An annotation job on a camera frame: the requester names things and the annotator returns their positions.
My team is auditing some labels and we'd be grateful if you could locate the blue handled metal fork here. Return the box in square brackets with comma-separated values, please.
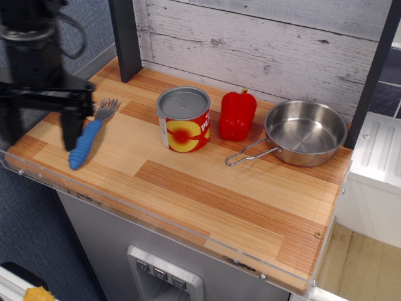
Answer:
[68, 98, 119, 170]

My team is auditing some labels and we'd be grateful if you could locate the clear acrylic table guard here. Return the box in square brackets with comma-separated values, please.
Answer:
[0, 43, 353, 298]

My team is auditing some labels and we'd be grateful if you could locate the dark grey right post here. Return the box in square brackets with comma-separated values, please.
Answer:
[344, 0, 400, 149]

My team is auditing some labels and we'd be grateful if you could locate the red yellow food can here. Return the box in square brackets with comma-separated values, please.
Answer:
[156, 86, 211, 153]

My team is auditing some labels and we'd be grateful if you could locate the red bell pepper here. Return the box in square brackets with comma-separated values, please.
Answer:
[219, 88, 257, 142]

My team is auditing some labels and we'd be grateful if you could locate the yellow object at corner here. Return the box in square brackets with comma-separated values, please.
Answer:
[23, 287, 56, 301]

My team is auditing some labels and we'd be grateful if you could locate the small steel pan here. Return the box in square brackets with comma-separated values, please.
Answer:
[225, 100, 348, 167]

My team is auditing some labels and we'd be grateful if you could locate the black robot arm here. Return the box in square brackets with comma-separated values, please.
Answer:
[1, 1, 95, 151]

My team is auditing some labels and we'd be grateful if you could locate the dark grey post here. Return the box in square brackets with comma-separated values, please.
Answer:
[108, 0, 142, 83]
[344, 0, 400, 149]

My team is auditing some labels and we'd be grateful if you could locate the silver dispenser button panel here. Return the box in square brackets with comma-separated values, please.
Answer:
[127, 245, 204, 300]

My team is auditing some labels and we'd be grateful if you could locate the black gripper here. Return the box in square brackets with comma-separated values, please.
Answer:
[1, 26, 95, 151]

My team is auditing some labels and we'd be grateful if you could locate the grey toy fridge cabinet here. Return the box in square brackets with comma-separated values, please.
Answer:
[58, 193, 290, 300]

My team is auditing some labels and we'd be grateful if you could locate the white toy sink unit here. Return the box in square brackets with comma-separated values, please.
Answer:
[335, 112, 400, 247]

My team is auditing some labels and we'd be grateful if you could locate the dark grey left post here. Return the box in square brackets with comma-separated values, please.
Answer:
[108, 0, 142, 83]

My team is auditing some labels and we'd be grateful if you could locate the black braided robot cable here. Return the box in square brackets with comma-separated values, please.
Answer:
[55, 11, 88, 60]

